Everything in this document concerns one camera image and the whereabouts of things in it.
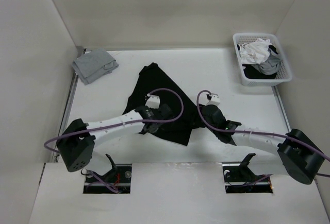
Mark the black tank top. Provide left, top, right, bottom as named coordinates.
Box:
left=124, top=63, right=200, bottom=146

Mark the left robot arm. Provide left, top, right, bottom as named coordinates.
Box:
left=56, top=104, right=174, bottom=182

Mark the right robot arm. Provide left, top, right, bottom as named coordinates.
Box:
left=197, top=105, right=325, bottom=185

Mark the folded grey tank top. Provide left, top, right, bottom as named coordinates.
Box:
left=72, top=48, right=119, bottom=85

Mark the black garment in basket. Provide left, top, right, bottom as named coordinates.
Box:
left=243, top=45, right=278, bottom=79

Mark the white plastic laundry basket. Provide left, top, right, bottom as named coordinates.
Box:
left=233, top=33, right=292, bottom=86

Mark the white garment in basket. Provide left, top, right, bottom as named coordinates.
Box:
left=238, top=38, right=272, bottom=65

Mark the grey garment in basket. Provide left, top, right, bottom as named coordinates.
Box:
left=257, top=55, right=282, bottom=75

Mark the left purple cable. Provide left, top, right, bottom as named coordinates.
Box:
left=43, top=88, right=185, bottom=194

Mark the purple cable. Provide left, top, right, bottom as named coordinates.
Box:
left=196, top=90, right=330, bottom=178
left=43, top=88, right=185, bottom=194

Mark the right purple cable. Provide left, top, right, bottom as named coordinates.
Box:
left=196, top=90, right=330, bottom=178

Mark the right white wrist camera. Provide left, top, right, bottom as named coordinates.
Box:
left=206, top=93, right=220, bottom=107

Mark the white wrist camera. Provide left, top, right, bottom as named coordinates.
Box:
left=145, top=94, right=160, bottom=109
left=206, top=93, right=220, bottom=107

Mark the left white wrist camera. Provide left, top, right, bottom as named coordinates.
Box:
left=145, top=94, right=160, bottom=109

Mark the right metal table rail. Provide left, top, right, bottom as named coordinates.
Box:
left=272, top=86, right=291, bottom=132

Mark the metal table rail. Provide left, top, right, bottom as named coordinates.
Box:
left=272, top=86, right=291, bottom=132
left=50, top=46, right=86, bottom=163

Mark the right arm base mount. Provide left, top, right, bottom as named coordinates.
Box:
left=222, top=163, right=273, bottom=194

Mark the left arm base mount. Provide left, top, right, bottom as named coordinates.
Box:
left=80, top=164, right=133, bottom=194

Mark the left metal table rail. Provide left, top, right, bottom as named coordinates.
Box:
left=50, top=46, right=86, bottom=163

